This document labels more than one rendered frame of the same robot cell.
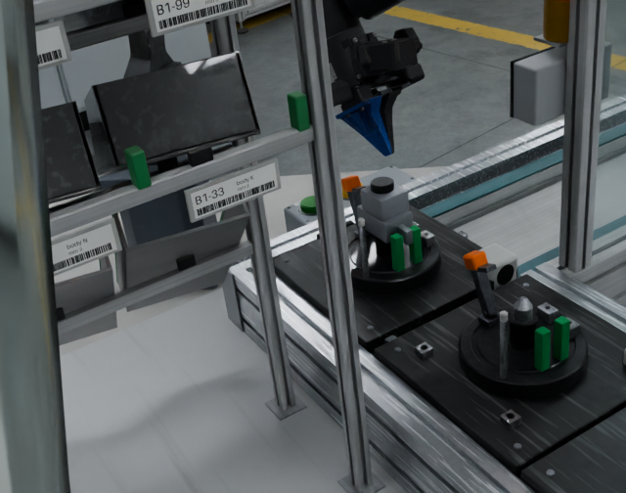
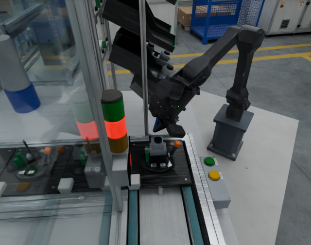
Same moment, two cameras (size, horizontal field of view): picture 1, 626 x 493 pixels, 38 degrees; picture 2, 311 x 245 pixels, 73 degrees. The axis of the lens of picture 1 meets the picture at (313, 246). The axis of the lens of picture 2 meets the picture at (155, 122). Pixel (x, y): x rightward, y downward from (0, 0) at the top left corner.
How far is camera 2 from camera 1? 139 cm
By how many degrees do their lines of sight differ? 86
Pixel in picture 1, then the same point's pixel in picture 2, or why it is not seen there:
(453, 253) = (149, 177)
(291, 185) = (273, 193)
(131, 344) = (191, 129)
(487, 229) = (175, 216)
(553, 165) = not seen: outside the picture
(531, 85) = not seen: hidden behind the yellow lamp
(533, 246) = (153, 222)
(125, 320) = (203, 130)
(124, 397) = not seen: hidden behind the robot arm
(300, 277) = (167, 141)
